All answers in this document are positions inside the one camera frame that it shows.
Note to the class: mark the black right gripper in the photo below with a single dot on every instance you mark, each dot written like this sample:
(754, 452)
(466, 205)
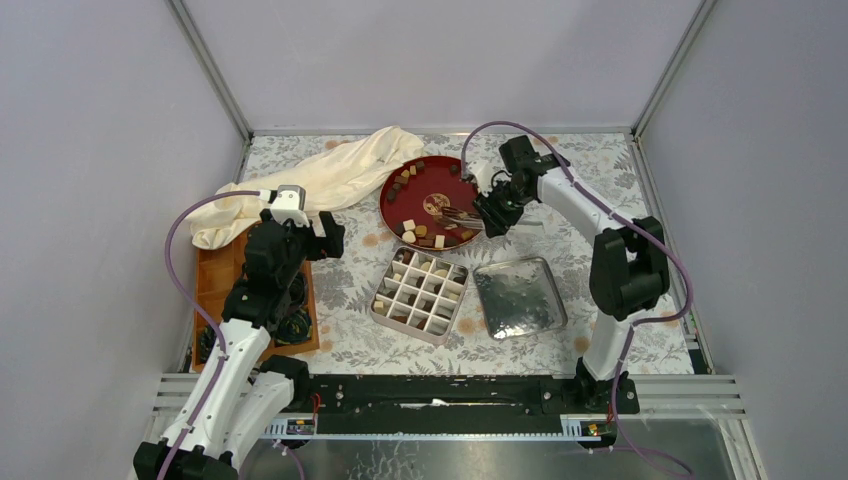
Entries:
(496, 223)

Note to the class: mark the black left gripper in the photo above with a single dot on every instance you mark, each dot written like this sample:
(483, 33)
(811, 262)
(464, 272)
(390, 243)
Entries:
(330, 246)

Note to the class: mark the silver metal tongs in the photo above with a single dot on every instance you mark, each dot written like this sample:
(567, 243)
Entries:
(450, 218)

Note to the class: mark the silver tin lid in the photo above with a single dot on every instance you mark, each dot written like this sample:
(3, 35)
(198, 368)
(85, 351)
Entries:
(519, 298)

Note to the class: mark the pink tin with white dividers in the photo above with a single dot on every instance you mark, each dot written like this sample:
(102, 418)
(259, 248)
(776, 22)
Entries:
(419, 295)

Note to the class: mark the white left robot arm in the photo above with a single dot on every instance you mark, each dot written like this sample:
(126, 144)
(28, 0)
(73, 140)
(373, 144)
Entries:
(238, 394)

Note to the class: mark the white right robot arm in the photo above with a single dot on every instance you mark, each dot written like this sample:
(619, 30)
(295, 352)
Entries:
(629, 270)

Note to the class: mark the red round tray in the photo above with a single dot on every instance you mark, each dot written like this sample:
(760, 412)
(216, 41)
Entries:
(417, 198)

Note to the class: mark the black paper cup liners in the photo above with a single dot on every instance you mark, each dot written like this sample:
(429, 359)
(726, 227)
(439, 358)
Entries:
(284, 315)

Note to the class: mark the cream cloth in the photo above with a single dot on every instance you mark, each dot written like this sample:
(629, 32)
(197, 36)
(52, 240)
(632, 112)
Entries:
(333, 180)

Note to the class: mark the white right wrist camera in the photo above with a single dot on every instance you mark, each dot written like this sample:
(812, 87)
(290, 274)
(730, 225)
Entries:
(479, 176)

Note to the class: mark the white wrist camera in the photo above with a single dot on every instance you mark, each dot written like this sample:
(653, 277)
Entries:
(479, 176)
(286, 204)

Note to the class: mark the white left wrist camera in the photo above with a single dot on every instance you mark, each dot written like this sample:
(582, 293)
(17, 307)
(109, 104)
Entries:
(286, 204)

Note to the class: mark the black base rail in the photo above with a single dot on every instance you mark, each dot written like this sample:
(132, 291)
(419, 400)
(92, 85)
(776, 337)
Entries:
(457, 405)

